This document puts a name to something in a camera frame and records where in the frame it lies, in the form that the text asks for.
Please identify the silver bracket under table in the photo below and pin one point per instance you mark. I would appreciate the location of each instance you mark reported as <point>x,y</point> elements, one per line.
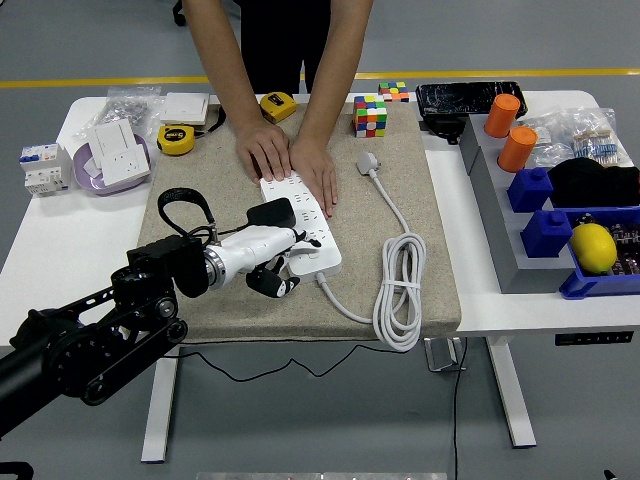
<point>442,355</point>

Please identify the black plug adapter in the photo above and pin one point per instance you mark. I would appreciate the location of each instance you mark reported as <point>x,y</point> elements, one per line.
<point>272,212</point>

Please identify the dark circuit board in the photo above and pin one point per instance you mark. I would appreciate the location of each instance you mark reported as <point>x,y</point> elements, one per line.
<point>627,250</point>

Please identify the squarish yellow tape measure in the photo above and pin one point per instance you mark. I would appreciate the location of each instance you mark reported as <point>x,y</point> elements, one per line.
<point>277,105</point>

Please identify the person's left forearm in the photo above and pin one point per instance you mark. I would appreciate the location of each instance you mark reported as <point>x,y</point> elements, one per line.
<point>340,65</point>

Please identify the white power strip plug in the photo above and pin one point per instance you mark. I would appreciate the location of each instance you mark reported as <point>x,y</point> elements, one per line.
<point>368,164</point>

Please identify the white circuit breaker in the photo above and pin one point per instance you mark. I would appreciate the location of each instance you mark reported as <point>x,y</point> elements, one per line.
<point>42,167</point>

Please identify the clear bag of small parts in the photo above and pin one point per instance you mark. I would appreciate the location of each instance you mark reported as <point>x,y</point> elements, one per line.
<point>550,145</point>

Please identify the grey-brown mat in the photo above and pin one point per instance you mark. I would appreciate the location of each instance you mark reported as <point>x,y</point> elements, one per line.
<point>300,310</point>

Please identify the clear bag of screws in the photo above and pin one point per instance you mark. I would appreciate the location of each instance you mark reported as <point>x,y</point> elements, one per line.
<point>127,107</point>

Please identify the large colourful puzzle cube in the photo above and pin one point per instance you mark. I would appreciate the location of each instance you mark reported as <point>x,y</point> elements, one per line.
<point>370,116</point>

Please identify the white table leg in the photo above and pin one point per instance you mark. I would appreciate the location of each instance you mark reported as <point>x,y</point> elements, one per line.
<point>160,410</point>
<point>512,400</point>

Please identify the black plastic tray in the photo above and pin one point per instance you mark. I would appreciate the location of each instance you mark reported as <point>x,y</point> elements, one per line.
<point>450,97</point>

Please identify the white power strip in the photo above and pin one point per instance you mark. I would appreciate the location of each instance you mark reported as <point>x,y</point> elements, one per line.
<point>325,250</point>

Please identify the small colourful puzzle cube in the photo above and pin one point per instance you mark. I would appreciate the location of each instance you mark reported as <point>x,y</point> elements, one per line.
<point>393,91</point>

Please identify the round yellow tape measure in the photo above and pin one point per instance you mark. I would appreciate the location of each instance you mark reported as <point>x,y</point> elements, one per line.
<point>175,140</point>

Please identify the black office chair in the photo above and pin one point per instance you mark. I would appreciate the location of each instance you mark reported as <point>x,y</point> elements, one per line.
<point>179,12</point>

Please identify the person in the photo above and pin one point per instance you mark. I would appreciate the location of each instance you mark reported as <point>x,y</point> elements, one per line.
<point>285,40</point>

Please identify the small white plastic piece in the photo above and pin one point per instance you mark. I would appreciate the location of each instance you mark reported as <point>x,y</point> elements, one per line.
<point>92,168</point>

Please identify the person's left hand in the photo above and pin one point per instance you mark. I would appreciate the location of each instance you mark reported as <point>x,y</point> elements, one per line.
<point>312,165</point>

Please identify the black cloth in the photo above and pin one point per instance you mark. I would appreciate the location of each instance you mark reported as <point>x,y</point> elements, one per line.
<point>595,182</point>

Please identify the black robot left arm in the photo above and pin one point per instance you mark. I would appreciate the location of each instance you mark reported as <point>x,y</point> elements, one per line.
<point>85,350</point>

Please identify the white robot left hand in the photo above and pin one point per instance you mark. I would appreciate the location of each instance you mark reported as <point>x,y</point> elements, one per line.
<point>250,250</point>

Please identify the grey stepped block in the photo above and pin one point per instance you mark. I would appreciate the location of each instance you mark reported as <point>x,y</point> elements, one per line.
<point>500,225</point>

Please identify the white wall socket panel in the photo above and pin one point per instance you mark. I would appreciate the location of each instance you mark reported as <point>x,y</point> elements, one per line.
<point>125,165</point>

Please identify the blue plastic bin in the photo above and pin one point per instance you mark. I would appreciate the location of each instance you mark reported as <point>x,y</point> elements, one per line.
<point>590,287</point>

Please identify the person's right hand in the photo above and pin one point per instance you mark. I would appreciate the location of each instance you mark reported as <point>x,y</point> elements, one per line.
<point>262,147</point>

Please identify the black power brick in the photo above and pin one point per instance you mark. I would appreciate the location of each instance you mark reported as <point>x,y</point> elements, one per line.
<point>442,127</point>

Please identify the person's right forearm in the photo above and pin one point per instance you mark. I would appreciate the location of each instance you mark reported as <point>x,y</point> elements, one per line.
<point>222,55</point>

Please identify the purple bowl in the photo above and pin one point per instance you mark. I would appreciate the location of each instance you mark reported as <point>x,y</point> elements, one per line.
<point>92,186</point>

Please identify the orange cylinder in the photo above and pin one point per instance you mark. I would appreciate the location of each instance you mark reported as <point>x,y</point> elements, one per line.
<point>502,116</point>
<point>517,148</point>

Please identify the black table control panel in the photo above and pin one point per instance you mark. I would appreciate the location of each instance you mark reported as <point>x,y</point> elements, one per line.
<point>592,338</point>

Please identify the white switch panel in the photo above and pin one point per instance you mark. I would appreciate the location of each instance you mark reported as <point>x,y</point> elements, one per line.
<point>115,137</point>

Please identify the white wall switch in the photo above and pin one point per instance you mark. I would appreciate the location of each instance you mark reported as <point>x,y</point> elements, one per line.
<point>185,107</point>

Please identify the clear bag of resistors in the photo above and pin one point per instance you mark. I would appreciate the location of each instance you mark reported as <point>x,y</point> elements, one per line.
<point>597,142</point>

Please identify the blue block with knob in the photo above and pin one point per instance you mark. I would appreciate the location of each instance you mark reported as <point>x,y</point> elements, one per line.
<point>530,189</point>
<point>547,232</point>

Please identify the yellow lemon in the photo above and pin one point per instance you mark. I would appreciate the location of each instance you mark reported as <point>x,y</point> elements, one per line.
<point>592,247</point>

